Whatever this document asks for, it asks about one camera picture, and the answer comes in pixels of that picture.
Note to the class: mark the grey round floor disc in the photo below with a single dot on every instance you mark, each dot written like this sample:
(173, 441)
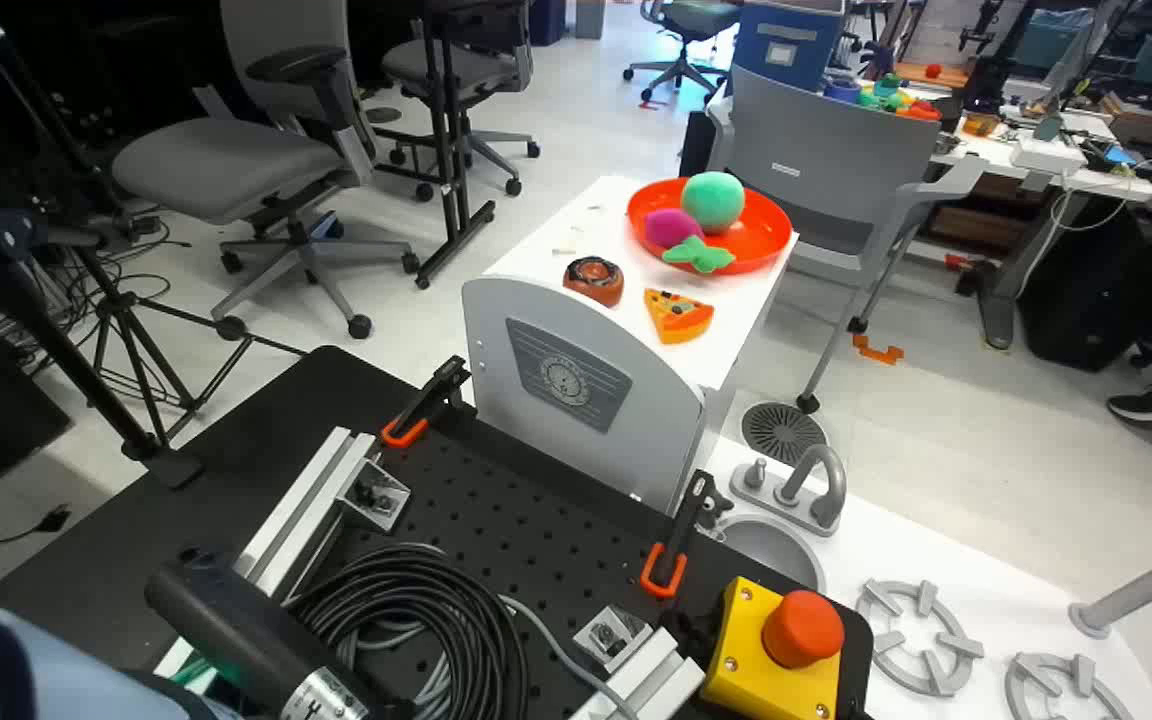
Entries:
(776, 434)

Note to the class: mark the blue storage bin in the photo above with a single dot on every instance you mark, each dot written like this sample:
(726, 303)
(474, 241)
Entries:
(817, 25)

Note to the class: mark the chocolate donut toy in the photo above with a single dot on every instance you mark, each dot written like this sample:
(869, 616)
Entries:
(595, 283)

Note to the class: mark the orange plate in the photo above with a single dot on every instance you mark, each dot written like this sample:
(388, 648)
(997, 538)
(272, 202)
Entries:
(757, 225)

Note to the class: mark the grey office chair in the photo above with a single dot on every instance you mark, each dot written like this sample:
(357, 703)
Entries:
(216, 167)

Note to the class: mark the yellow emergency stop red button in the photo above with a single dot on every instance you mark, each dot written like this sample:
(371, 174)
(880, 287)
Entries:
(750, 653)

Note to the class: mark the black cylinder with silver end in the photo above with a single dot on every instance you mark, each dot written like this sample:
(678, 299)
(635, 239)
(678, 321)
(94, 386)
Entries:
(240, 635)

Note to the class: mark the black camera tripod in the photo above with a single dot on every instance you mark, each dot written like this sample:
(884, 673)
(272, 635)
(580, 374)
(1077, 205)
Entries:
(63, 343)

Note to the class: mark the green ball plushie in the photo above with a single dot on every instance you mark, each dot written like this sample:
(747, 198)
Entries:
(712, 202)

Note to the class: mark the white desk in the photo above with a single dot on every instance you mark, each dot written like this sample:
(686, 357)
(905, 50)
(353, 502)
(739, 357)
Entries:
(1001, 158)

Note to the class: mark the pile of colourful toys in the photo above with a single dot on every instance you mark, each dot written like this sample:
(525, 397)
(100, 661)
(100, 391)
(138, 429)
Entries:
(891, 99)

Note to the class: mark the grey toy sink bowl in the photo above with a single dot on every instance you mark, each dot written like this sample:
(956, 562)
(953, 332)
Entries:
(770, 550)

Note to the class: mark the black office chair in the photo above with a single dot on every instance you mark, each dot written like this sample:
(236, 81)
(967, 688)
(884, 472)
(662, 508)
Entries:
(471, 67)

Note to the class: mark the grey metal pole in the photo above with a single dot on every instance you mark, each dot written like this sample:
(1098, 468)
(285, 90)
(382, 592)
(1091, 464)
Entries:
(1151, 582)

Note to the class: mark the white toy stovetop board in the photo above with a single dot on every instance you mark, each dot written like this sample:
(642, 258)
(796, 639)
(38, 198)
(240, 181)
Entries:
(869, 544)

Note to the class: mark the grey toy burner grate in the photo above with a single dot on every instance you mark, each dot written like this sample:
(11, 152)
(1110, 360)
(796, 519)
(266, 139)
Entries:
(1082, 673)
(960, 645)

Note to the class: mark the black desk frame leg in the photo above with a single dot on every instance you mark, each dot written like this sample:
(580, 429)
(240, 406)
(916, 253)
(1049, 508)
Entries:
(450, 174)

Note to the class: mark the black perforated breadboard table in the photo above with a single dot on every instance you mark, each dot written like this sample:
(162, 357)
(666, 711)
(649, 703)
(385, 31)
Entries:
(521, 521)

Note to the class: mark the grey toy faucet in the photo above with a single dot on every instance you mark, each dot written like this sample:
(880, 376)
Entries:
(822, 464)

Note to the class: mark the aluminium extrusion rail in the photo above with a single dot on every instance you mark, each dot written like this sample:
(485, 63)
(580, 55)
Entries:
(658, 681)
(302, 512)

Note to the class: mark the orange floor marker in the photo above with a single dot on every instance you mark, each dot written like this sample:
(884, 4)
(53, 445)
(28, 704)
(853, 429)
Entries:
(878, 354)

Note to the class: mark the pizza slice toy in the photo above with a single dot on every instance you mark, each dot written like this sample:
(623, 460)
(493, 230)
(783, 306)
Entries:
(678, 316)

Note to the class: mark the magenta beetroot plushie green leaves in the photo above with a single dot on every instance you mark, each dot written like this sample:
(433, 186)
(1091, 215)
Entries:
(666, 225)

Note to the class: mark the white toy kitchen cabinet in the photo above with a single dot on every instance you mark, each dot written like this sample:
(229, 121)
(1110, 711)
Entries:
(658, 441)

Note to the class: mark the grey plastic visitor chair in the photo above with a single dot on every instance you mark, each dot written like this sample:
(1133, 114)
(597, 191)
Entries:
(828, 145)

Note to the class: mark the small silver mounting bracket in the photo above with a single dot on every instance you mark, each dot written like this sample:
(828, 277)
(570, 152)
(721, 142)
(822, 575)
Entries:
(376, 496)
(615, 639)

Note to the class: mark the dark swivel office chair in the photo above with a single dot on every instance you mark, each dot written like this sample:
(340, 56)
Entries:
(699, 18)

